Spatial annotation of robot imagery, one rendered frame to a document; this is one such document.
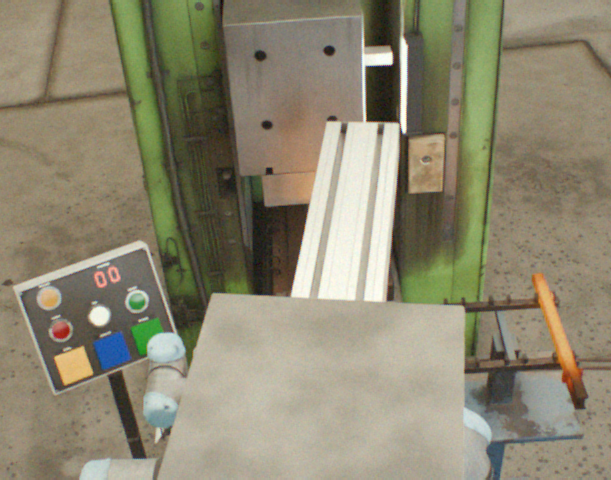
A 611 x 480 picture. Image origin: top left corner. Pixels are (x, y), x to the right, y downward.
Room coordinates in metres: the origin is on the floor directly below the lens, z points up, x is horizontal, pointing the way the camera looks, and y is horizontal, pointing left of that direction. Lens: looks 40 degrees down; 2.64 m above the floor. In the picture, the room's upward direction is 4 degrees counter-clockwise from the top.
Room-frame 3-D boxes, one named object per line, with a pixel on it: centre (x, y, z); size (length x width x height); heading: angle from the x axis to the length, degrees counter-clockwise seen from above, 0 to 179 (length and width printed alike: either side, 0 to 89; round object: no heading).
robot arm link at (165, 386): (1.21, 0.29, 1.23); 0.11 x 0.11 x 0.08; 87
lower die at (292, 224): (1.98, -0.02, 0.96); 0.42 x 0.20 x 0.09; 0
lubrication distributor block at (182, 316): (1.89, 0.36, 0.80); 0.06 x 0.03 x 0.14; 90
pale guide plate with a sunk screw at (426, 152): (1.90, -0.33, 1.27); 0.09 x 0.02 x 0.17; 90
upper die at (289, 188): (1.98, -0.02, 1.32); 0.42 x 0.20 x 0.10; 0
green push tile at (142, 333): (1.62, 0.40, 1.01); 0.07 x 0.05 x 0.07; 115
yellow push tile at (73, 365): (1.53, 0.58, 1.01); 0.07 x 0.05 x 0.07; 115
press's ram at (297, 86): (1.98, -0.06, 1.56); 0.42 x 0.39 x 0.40; 0
